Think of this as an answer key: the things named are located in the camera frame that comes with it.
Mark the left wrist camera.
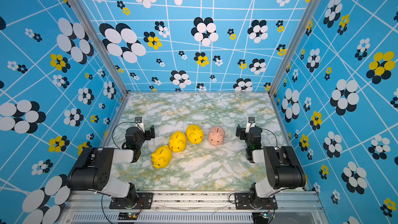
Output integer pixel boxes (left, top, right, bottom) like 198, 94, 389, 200
134, 117, 145, 132

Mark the aluminium corner post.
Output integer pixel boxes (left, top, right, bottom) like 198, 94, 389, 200
269, 0, 321, 98
68, 0, 128, 97

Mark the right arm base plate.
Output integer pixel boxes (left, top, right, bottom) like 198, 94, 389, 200
233, 192, 278, 211

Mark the pink piggy bank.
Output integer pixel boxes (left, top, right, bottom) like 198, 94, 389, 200
208, 126, 226, 146

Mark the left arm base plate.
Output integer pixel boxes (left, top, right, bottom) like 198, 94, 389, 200
109, 192, 154, 210

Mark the yellow piggy bank back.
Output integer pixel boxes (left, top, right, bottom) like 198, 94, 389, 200
186, 125, 204, 144

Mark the yellow piggy bank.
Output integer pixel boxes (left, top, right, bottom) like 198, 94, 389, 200
186, 125, 204, 144
169, 131, 187, 153
151, 145, 172, 169

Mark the aluminium front rail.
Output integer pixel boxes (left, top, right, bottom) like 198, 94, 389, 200
59, 191, 329, 224

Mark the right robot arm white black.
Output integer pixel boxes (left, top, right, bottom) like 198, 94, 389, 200
236, 123, 306, 209

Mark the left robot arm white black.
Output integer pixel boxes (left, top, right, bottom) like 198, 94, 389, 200
67, 125, 155, 209

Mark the yellow piggy bank front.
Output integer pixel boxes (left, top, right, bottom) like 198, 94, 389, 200
151, 145, 172, 169

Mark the right aluminium corner post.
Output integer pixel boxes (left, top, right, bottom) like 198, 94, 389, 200
269, 0, 321, 98

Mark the left aluminium corner post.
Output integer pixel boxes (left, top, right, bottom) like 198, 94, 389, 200
68, 0, 128, 97

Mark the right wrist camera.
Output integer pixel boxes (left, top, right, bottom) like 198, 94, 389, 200
245, 117, 255, 133

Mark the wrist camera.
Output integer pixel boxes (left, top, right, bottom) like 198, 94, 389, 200
245, 117, 255, 133
134, 117, 145, 132

